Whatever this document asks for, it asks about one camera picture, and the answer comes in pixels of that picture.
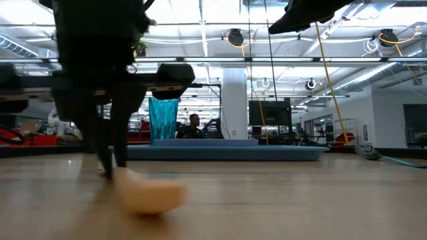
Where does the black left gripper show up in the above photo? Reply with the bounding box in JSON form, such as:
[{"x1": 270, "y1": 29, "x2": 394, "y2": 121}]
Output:
[{"x1": 0, "y1": 49, "x2": 196, "y2": 179}]

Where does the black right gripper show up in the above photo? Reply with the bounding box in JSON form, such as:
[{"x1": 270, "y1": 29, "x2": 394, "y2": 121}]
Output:
[{"x1": 268, "y1": 0, "x2": 355, "y2": 35}]

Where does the teal faceted cup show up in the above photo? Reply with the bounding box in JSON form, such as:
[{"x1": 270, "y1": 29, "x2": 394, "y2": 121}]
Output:
[{"x1": 147, "y1": 97, "x2": 179, "y2": 146}]

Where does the fork with beige handle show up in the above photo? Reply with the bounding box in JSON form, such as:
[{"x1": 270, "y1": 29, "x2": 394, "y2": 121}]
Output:
[{"x1": 99, "y1": 166, "x2": 188, "y2": 215}]

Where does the blue plastic tray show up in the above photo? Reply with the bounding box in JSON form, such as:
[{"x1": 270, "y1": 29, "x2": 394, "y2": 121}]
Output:
[{"x1": 126, "y1": 144, "x2": 330, "y2": 162}]

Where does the red crate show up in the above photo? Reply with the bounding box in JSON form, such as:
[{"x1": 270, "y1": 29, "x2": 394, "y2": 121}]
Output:
[{"x1": 31, "y1": 133, "x2": 58, "y2": 147}]

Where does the person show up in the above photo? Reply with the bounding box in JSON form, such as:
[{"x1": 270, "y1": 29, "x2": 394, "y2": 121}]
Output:
[{"x1": 175, "y1": 113, "x2": 206, "y2": 140}]

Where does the white pillar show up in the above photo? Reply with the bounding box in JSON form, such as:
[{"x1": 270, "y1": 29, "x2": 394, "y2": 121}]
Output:
[{"x1": 221, "y1": 67, "x2": 249, "y2": 141}]

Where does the red chair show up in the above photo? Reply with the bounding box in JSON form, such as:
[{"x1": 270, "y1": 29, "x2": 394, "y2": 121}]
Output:
[{"x1": 334, "y1": 132, "x2": 356, "y2": 145}]

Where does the black hanging cable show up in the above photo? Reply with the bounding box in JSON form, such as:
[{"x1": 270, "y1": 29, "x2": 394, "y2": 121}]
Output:
[{"x1": 263, "y1": 0, "x2": 279, "y2": 103}]

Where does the black ceiling cable reel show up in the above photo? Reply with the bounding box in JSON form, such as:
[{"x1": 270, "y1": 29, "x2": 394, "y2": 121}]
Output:
[
  {"x1": 226, "y1": 28, "x2": 247, "y2": 48},
  {"x1": 378, "y1": 28, "x2": 400, "y2": 47}
]

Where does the yellow hanging cable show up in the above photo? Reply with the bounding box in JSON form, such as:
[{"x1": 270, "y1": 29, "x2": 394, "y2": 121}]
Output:
[{"x1": 314, "y1": 21, "x2": 350, "y2": 147}]

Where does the black wall screen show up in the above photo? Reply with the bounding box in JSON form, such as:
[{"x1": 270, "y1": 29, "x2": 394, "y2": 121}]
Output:
[{"x1": 248, "y1": 100, "x2": 293, "y2": 127}]

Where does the black camera rig frame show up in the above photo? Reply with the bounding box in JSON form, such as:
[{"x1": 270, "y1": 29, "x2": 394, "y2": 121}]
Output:
[{"x1": 189, "y1": 82, "x2": 224, "y2": 139}]

